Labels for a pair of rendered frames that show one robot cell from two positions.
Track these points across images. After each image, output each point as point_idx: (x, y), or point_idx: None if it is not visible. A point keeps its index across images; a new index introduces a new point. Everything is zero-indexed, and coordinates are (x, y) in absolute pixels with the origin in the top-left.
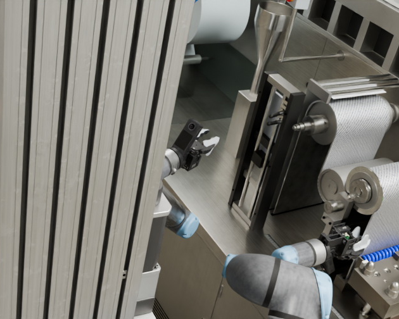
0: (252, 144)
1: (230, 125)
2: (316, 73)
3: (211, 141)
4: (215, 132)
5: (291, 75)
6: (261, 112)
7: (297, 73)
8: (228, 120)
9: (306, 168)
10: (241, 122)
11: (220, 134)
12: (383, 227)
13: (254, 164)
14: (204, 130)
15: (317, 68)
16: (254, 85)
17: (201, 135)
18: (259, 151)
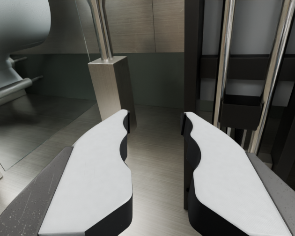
0: (198, 97)
1: (100, 109)
2: (153, 10)
3: (219, 153)
4: (85, 129)
5: (123, 35)
6: (202, 4)
7: (129, 26)
8: (88, 112)
9: None
10: (113, 97)
11: (91, 127)
12: None
13: (148, 133)
14: (115, 118)
15: (152, 3)
16: (104, 43)
17: (123, 158)
18: (230, 99)
